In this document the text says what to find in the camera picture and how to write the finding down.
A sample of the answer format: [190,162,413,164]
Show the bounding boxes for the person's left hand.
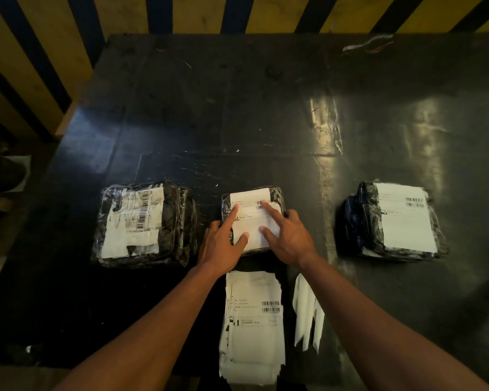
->
[198,204,249,277]

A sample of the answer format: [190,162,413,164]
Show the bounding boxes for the person's right hand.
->
[258,199,317,268]

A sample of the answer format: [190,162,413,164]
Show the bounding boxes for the small black parcel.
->
[221,186,287,257]

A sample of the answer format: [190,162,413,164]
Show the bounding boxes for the person's left forearm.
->
[53,262,225,391]

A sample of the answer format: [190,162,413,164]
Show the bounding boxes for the person's right forearm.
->
[298,253,489,391]

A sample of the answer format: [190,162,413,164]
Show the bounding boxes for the stack of white shipping labels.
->
[218,270,287,386]

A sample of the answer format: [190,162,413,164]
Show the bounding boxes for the white label backing strips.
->
[292,273,325,354]

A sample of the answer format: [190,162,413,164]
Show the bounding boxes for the large black wrapped parcel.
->
[91,181,198,268]

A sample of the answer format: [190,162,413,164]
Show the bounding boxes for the black parcel with white label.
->
[337,181,450,263]

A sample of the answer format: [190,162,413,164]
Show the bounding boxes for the white plastic scrap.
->
[342,34,395,54]

